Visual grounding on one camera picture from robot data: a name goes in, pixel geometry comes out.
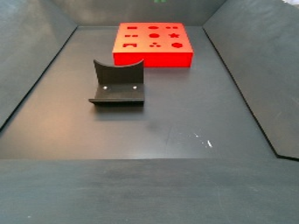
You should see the black curved holder bracket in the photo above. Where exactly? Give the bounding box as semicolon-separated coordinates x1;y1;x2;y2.
88;60;146;105

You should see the red shape-hole insertion block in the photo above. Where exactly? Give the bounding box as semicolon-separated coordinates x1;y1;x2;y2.
112;23;194;67

